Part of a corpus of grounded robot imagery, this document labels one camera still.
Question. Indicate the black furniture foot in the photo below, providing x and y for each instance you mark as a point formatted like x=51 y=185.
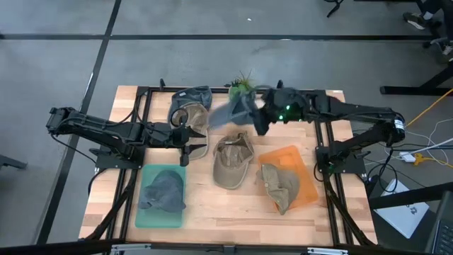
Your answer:
x=10 y=162

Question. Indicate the tan cap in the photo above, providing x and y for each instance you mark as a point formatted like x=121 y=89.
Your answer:
x=231 y=166
x=279 y=187
x=198 y=117

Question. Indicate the black metal table frame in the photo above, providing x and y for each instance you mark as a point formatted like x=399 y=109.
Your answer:
x=217 y=89

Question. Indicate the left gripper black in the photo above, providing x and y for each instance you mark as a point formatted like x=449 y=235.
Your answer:
x=170 y=136

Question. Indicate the grey denim cap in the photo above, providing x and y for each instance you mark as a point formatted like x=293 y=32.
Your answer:
x=230 y=113
x=163 y=191
x=193 y=95

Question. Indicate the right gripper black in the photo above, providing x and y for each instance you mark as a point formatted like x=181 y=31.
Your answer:
x=286 y=106

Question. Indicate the black chair leg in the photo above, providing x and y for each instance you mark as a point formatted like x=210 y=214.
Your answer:
x=334 y=8

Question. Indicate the teal plastic bin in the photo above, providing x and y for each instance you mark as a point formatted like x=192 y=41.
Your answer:
x=152 y=221

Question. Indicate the black camera rig beam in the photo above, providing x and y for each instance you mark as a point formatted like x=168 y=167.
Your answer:
x=53 y=249

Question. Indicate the black desk frame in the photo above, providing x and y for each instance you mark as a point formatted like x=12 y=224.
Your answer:
x=407 y=90

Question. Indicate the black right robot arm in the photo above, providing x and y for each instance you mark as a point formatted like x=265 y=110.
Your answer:
x=354 y=108

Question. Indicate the silver metal bracket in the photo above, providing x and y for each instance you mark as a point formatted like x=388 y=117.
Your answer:
x=131 y=248
x=327 y=251

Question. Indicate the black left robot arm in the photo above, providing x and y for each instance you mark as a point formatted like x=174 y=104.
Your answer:
x=92 y=127

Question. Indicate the black slanted beam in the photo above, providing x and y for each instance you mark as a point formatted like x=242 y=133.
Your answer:
x=407 y=198

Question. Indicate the black laptop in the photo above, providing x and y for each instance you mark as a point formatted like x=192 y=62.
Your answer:
x=442 y=230

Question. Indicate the orange plastic bin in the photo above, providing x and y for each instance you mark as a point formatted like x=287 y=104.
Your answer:
x=283 y=156

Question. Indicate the yellow plug connector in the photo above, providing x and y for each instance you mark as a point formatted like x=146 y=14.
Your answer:
x=419 y=159

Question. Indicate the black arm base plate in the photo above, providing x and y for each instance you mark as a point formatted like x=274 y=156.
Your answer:
x=354 y=166
x=106 y=163

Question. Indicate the person's leg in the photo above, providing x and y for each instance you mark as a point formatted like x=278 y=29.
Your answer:
x=430 y=5

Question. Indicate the white flat box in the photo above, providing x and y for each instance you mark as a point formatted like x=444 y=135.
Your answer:
x=403 y=212

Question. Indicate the succulent in patterned white pot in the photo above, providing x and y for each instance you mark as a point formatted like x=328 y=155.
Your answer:
x=242 y=86

